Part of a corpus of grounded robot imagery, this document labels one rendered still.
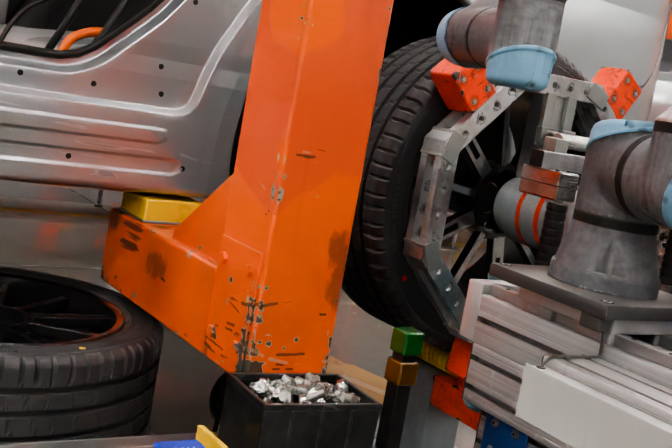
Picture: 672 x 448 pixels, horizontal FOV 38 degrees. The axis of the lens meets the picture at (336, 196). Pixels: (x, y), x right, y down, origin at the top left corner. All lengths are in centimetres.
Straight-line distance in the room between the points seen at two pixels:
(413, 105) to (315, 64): 34
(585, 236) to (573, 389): 25
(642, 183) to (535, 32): 27
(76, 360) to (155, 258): 33
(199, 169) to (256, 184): 47
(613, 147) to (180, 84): 101
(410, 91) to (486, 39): 74
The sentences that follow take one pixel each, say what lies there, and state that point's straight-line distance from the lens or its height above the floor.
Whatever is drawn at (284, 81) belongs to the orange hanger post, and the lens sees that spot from 160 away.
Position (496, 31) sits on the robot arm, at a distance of 116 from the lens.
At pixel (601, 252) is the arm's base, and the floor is 87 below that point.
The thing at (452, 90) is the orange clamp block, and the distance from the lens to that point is 183.
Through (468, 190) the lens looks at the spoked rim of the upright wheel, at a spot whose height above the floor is 87.
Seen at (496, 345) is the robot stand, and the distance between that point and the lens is 149.
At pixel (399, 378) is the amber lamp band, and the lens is 161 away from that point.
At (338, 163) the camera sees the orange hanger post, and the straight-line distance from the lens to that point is 163.
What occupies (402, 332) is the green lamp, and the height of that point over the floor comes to 66.
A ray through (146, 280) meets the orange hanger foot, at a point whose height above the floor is 58.
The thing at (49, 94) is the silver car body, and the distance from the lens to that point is 197.
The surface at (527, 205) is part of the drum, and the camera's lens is 192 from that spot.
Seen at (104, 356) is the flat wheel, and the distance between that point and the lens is 177.
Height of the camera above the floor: 103
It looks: 6 degrees down
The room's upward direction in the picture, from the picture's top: 10 degrees clockwise
